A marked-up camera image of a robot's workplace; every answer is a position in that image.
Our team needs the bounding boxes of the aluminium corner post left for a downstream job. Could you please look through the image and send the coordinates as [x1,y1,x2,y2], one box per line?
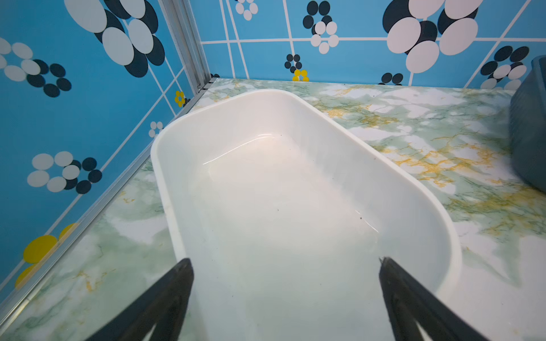
[160,0,212,94]

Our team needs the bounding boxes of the dark teal plastic bin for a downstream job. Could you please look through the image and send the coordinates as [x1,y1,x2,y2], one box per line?
[508,55,545,192]

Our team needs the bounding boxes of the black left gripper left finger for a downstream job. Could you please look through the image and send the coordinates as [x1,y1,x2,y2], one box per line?
[88,258,194,340]

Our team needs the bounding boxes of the white plastic bin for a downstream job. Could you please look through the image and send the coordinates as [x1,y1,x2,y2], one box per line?
[151,90,462,340]

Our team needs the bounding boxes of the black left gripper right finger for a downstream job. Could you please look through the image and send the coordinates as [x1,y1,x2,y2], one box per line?
[379,257,486,341]

